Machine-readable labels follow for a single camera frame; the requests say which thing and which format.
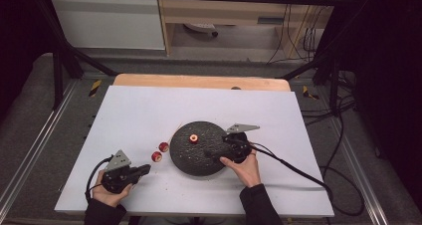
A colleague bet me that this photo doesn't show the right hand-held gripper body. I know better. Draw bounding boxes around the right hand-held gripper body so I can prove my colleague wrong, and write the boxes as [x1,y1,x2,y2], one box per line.
[222,122,261,164]

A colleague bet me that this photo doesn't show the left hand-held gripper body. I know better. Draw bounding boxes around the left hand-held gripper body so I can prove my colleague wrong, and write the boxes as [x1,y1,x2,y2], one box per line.
[101,149,140,195]

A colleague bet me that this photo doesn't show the round black plate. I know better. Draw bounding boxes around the round black plate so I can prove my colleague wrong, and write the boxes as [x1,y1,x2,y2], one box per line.
[169,120,235,177]

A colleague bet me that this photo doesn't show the person's left hand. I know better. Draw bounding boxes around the person's left hand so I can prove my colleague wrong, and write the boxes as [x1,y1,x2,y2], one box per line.
[92,169,134,209]

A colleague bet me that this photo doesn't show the person's right hand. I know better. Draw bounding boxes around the person's right hand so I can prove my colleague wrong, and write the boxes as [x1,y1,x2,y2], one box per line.
[219,149,263,189]

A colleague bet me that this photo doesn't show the light wooden table board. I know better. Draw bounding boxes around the light wooden table board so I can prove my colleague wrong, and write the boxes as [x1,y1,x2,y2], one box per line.
[112,73,292,93]

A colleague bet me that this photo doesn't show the white power strip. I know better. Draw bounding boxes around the white power strip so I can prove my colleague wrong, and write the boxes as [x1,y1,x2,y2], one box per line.
[183,22,219,38]

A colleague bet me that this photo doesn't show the light wooden desk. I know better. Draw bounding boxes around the light wooden desk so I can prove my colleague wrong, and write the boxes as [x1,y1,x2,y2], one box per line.
[155,0,336,59]

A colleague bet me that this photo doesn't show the white cabinet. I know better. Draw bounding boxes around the white cabinet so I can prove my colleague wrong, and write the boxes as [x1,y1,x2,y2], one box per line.
[49,0,166,51]

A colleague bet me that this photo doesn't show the black curtain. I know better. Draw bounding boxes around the black curtain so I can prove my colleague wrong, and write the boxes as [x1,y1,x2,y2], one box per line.
[0,0,56,123]
[326,0,422,204]

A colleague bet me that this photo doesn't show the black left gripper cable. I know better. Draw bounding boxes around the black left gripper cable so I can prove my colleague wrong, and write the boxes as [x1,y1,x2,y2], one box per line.
[85,154,114,203]

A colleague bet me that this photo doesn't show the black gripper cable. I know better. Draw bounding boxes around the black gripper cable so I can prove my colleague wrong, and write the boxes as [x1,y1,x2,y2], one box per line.
[85,154,114,203]
[247,139,366,217]

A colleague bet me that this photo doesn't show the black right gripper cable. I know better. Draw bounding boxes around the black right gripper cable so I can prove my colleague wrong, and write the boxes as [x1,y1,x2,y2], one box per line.
[247,139,366,217]

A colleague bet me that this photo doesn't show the aluminium floor rail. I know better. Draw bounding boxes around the aluminium floor rail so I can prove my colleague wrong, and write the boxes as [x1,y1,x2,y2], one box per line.
[326,116,390,225]
[0,80,80,213]

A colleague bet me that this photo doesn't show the bundle of black floor cables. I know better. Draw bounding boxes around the bundle of black floor cables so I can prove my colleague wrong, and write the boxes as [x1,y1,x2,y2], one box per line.
[300,70,358,127]

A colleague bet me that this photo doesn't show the hanging black cables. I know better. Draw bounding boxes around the hanging black cables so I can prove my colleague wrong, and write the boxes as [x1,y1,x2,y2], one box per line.
[266,0,324,66]

